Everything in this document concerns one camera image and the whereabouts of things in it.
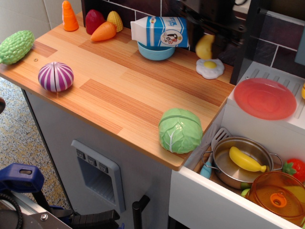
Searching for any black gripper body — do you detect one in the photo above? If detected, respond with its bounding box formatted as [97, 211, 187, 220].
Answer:
[180, 0, 246, 45]

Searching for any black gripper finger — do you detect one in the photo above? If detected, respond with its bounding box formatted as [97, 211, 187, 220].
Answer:
[212, 34, 235, 59]
[187, 19, 205, 52]

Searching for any yellow toy potato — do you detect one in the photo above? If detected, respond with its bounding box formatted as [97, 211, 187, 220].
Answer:
[195, 34, 214, 60]

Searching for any red plastic plate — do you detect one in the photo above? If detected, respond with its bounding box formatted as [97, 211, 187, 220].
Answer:
[234, 78, 297, 120]

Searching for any toy fried egg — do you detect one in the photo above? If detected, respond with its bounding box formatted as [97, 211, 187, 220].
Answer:
[196, 59, 224, 80]

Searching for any blue white milk carton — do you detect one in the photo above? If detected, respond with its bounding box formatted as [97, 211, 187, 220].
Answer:
[131, 16, 189, 48]

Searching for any light blue bowl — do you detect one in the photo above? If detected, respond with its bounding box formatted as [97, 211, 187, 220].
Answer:
[137, 42, 175, 61]

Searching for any yellow toy corn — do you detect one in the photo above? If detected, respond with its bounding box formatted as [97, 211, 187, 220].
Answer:
[107, 11, 123, 33]

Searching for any lying orange toy carrot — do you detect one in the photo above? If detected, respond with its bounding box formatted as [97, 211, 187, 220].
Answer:
[91, 21, 117, 42]

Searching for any grey slotted spatula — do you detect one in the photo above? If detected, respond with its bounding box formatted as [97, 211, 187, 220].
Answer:
[211, 127, 232, 150]

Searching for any yellow toy at right edge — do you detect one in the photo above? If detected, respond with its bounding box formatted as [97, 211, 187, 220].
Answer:
[301, 83, 305, 99]

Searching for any green toy cabbage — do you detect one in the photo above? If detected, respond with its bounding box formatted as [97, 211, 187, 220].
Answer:
[158, 108, 203, 154]

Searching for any dark red toy vegetable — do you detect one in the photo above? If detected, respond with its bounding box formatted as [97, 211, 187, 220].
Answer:
[85, 10, 105, 35]

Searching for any yellow toy banana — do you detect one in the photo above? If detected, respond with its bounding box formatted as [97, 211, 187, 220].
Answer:
[229, 146, 267, 173]

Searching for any upright orange toy carrot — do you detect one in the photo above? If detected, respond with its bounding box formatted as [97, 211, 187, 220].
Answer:
[62, 0, 79, 31]

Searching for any red toy strawberry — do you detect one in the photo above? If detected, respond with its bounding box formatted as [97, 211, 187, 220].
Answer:
[282, 158, 305, 183]

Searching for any purple striped toy onion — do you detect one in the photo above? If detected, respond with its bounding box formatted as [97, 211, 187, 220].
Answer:
[38, 62, 74, 92]

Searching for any green toy piece in sink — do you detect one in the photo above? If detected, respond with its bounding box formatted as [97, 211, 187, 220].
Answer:
[240, 182, 252, 197]

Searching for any orange transparent lid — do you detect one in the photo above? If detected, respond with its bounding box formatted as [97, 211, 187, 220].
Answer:
[245, 172, 305, 227]

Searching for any grey ice dispenser panel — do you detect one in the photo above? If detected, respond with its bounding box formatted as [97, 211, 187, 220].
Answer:
[71, 139, 125, 213]

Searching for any green toy bitter gourd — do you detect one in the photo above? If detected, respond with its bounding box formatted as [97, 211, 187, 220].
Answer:
[0, 30, 35, 65]

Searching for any black ribbed clamp grip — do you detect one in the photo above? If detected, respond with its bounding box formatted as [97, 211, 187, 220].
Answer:
[68, 210, 120, 229]

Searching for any blue clamp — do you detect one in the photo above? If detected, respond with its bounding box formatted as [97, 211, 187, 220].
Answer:
[0, 163, 44, 193]

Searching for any light blue utensil handle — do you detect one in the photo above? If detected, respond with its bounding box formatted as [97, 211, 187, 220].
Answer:
[200, 152, 213, 179]

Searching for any black door handle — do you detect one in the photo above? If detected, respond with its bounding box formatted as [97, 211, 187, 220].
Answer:
[132, 195, 150, 229]

